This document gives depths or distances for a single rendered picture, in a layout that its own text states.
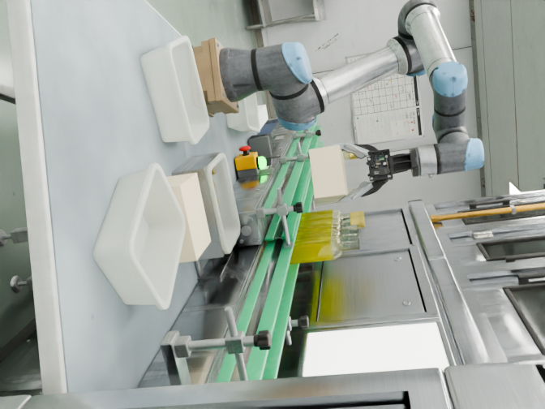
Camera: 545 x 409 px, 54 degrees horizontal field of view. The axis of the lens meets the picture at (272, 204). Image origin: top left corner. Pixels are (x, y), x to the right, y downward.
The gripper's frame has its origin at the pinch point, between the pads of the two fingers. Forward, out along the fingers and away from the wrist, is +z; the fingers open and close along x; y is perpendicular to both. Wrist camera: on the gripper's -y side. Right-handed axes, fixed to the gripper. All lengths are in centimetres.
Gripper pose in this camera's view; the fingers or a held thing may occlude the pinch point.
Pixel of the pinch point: (336, 174)
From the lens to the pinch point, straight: 139.0
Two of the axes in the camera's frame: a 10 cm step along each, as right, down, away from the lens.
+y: -1.9, -0.3, -9.8
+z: -9.7, 1.2, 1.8
